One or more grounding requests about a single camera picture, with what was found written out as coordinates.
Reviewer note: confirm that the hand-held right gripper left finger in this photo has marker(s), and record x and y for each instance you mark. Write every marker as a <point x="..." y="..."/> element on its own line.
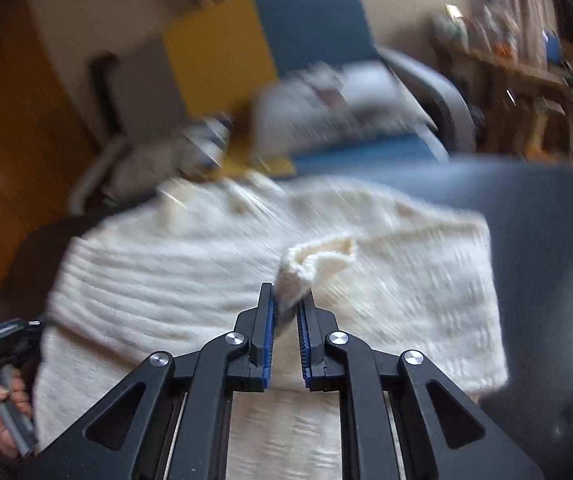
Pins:
<point x="268" y="345"/>

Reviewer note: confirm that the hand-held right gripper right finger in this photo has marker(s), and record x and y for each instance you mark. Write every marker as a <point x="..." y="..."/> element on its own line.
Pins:
<point x="302" y="345"/>

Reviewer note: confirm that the white knit sweater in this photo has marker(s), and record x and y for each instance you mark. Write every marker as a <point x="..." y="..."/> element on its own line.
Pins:
<point x="166" y="270"/>

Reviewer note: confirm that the triangle pattern pillow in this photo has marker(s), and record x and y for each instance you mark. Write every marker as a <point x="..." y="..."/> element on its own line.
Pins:
<point x="211" y="140"/>

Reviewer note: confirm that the grey deer print pillow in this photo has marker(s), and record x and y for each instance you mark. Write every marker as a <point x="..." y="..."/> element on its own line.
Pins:
<point x="366" y="90"/>

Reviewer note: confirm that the grey yellow blue sofa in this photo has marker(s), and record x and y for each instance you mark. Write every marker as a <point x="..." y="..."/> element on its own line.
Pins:
<point x="311" y="20"/>

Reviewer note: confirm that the wooden desk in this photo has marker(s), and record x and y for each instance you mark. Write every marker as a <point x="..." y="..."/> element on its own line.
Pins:
<point x="516" y="72"/>

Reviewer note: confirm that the small oranges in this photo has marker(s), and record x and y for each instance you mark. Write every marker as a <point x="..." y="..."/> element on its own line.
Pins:
<point x="506" y="49"/>

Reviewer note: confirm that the group of jars and bottles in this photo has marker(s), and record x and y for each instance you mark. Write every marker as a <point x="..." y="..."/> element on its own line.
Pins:
<point x="491" y="30"/>

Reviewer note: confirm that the blue container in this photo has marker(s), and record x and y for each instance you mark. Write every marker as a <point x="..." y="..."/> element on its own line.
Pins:
<point x="552" y="47"/>

